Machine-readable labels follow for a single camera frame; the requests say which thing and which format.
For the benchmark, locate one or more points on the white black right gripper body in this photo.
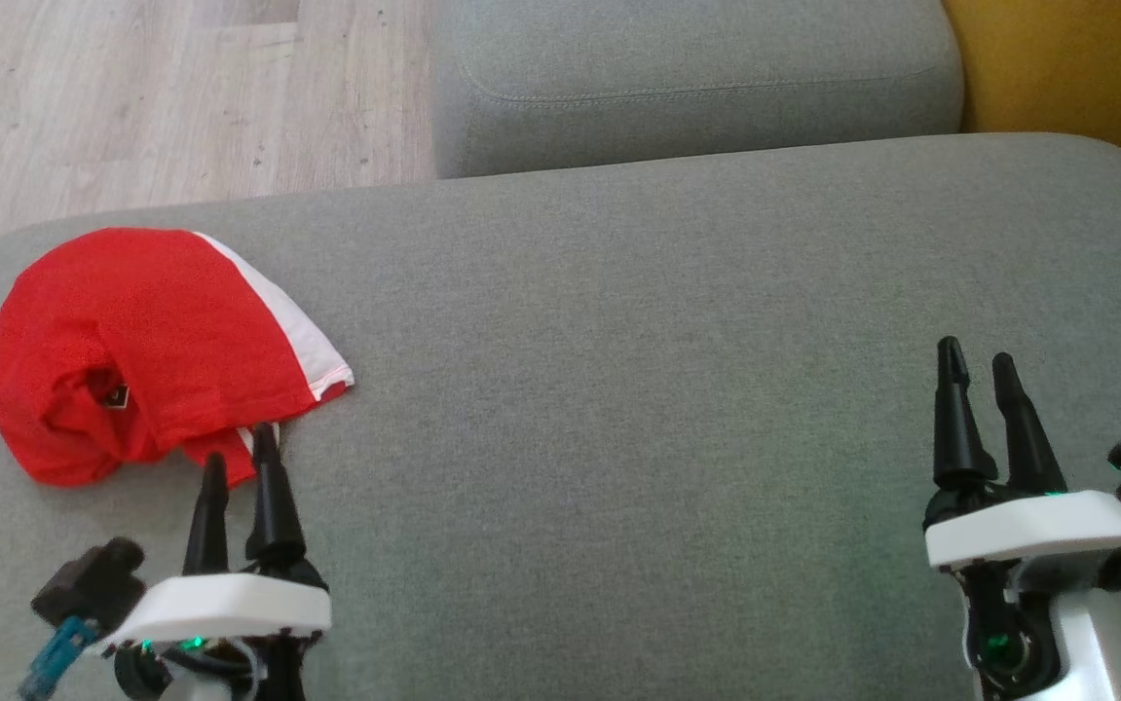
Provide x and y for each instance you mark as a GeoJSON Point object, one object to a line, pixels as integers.
{"type": "Point", "coordinates": [1027, 531]}

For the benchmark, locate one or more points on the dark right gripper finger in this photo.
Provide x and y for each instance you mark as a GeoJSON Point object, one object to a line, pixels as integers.
{"type": "Point", "coordinates": [1026, 438]}
{"type": "Point", "coordinates": [955, 428]}

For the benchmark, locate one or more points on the grey sofa seat cushion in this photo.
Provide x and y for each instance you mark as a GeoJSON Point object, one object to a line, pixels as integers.
{"type": "Point", "coordinates": [618, 389]}

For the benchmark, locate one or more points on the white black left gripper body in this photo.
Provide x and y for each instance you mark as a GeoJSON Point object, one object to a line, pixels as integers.
{"type": "Point", "coordinates": [229, 604]}

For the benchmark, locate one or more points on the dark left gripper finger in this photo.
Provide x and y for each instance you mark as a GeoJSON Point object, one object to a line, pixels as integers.
{"type": "Point", "coordinates": [206, 531]}
{"type": "Point", "coordinates": [274, 506]}

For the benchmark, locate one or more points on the red shorts with white stripe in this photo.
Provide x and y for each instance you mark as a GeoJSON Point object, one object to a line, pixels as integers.
{"type": "Point", "coordinates": [190, 302]}

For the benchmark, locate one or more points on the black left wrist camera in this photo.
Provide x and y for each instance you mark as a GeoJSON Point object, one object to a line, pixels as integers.
{"type": "Point", "coordinates": [93, 579]}

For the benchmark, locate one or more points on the grey sofa back cushion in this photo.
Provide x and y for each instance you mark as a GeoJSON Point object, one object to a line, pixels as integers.
{"type": "Point", "coordinates": [696, 88]}

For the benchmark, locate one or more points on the yellow cushion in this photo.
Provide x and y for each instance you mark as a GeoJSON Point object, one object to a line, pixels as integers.
{"type": "Point", "coordinates": [1076, 68]}

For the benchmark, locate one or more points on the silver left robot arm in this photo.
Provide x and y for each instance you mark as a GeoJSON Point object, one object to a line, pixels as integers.
{"type": "Point", "coordinates": [185, 691]}

